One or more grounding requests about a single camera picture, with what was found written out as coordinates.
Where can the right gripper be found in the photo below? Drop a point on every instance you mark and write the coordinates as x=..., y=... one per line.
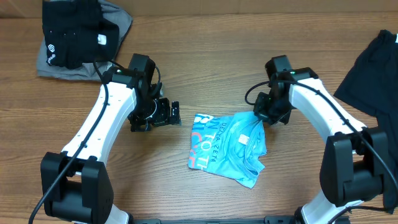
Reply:
x=261, y=112

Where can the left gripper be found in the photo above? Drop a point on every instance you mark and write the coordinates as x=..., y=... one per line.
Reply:
x=163, y=117

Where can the light blue t-shirt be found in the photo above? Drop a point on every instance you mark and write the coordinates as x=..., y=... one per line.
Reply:
x=229, y=146

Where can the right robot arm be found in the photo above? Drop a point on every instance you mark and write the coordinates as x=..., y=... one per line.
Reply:
x=354, y=174

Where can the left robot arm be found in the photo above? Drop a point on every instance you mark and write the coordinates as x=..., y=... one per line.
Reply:
x=75, y=183

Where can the grey folded garment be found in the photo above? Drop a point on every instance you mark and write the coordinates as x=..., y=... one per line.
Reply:
x=88, y=71

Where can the black garment at right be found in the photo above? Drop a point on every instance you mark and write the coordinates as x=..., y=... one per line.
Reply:
x=371, y=87

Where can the black folded garment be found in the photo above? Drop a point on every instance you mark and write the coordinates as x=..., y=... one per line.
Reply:
x=76, y=32

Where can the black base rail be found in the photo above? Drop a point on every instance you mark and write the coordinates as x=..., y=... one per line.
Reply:
x=211, y=221

